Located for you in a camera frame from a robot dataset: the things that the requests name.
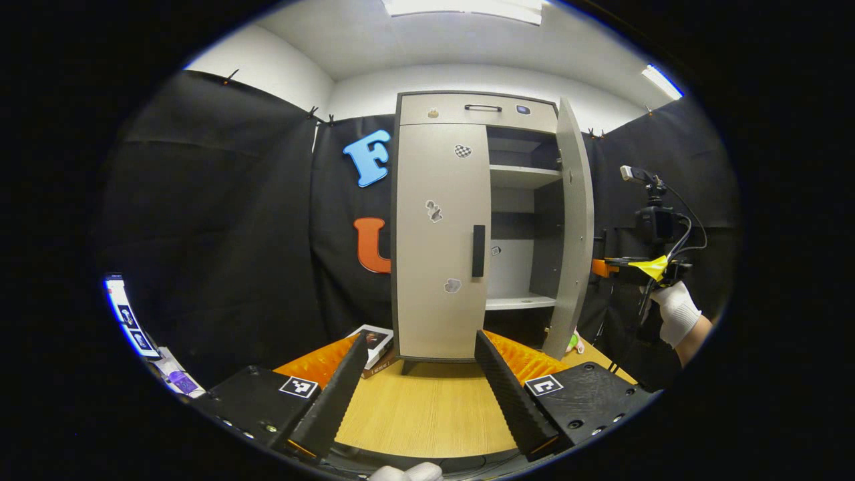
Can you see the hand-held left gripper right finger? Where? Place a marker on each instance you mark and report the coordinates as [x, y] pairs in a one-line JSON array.
[[507, 401]]

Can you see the green and pink plush toy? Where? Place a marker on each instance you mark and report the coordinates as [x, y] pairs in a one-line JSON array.
[[574, 342]]

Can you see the small purple card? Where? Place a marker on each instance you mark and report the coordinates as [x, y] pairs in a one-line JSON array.
[[182, 383]]

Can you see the grey shoe cabinet door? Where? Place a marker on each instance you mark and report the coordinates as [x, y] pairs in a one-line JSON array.
[[574, 234], [434, 267]]

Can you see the grey cabinet drawer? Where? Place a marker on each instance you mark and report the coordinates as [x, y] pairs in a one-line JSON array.
[[454, 110]]

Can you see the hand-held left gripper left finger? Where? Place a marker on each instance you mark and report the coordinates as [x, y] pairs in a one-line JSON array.
[[337, 401]]

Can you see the printed cardboard box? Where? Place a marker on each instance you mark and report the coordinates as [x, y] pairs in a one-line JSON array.
[[374, 341]]

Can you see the black backdrop cloth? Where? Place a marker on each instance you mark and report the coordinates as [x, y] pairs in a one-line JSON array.
[[234, 234]]

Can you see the small ceiling light panel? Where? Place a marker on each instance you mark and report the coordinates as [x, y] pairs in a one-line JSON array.
[[662, 81]]

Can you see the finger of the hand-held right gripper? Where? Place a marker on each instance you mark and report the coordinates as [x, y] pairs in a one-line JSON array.
[[621, 264]]

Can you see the grey double-door shoe cabinet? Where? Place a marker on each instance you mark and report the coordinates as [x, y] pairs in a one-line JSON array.
[[521, 260]]

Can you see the large ceiling light panel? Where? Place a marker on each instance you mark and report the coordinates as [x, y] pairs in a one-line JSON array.
[[461, 8]]

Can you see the white panel with printed squares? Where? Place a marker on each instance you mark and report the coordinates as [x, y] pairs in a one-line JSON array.
[[130, 317]]

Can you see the white cabinet shelf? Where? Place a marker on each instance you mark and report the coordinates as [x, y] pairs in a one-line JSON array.
[[524, 177], [521, 302]]

